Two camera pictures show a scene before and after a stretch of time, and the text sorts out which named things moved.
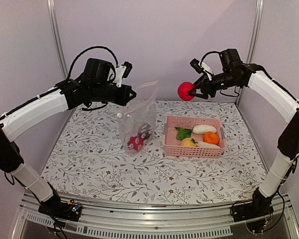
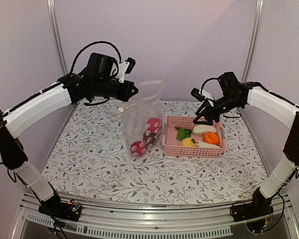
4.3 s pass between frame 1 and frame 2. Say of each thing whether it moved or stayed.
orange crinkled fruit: stayed
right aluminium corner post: stayed
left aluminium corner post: stayed
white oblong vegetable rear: stayed
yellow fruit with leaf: stayed
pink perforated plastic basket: stayed
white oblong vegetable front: stayed
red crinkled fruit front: moved
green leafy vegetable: stayed
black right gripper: moved
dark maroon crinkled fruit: moved
